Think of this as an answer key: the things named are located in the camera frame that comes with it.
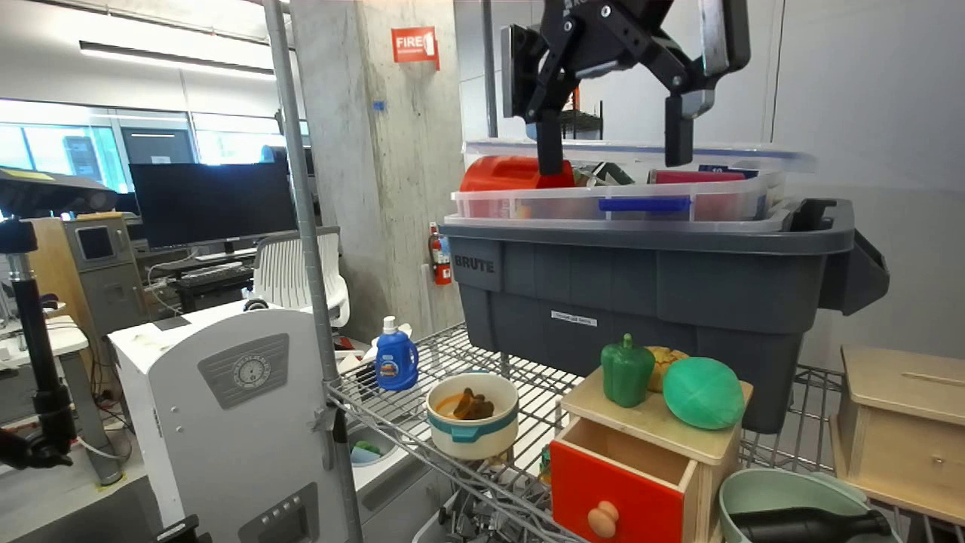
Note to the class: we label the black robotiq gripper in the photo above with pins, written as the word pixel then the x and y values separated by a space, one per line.
pixel 605 25

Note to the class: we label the green pepper plush toy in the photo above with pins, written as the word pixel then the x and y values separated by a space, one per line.
pixel 629 376

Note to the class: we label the green plastic cup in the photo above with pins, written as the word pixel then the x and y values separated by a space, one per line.
pixel 705 394

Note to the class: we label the yellow round plush toy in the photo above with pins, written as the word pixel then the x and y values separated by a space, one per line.
pixel 668 363

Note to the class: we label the brown toy food piece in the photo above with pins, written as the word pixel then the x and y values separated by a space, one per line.
pixel 471 406

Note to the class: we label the white bowl with teal band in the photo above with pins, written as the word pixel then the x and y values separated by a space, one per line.
pixel 471 433

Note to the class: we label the long ceiling light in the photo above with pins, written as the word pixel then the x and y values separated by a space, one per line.
pixel 169 57

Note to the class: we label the clear plastic storage bin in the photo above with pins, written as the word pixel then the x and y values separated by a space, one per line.
pixel 561 202

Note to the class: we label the orange red plastic container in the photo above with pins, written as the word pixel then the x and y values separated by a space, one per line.
pixel 507 173

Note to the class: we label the grey brute storage tote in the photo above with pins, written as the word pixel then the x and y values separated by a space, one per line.
pixel 665 282

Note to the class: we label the red fire extinguisher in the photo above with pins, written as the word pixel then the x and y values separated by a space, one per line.
pixel 439 258

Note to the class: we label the blue detergent bottle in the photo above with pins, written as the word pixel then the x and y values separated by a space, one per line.
pixel 397 360

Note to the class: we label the white office chair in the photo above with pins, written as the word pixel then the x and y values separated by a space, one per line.
pixel 291 274

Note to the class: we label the wooden box with red drawer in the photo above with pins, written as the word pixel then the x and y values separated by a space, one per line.
pixel 620 485

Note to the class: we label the black computer monitor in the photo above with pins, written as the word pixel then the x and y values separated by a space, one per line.
pixel 214 201

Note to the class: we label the mint green pot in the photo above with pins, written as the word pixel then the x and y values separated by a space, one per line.
pixel 786 487

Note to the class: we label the white air purifier machine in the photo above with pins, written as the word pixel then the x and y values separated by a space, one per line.
pixel 220 424

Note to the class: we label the beige cabinet machine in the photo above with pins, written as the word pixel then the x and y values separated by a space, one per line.
pixel 91 272

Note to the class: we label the red wall sign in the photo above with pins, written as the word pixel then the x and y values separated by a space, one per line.
pixel 415 47

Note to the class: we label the black camera stand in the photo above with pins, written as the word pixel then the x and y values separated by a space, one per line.
pixel 35 343

